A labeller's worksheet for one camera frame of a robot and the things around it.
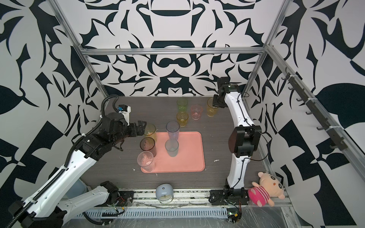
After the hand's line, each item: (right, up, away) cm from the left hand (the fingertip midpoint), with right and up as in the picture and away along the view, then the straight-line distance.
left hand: (138, 120), depth 71 cm
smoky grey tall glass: (+3, -13, +7) cm, 15 cm away
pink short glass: (+32, +4, +37) cm, 49 cm away
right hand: (+45, +10, +19) cm, 50 cm away
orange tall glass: (+39, +5, +16) cm, 43 cm away
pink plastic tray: (+27, -23, +18) cm, 40 cm away
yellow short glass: (+22, 0, +29) cm, 37 cm away
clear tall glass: (+1, -24, +13) cm, 27 cm away
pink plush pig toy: (+66, -34, +3) cm, 74 cm away
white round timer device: (+13, -35, -1) cm, 38 cm away
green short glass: (+21, +10, +36) cm, 43 cm away
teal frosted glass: (+15, -17, +18) cm, 29 cm away
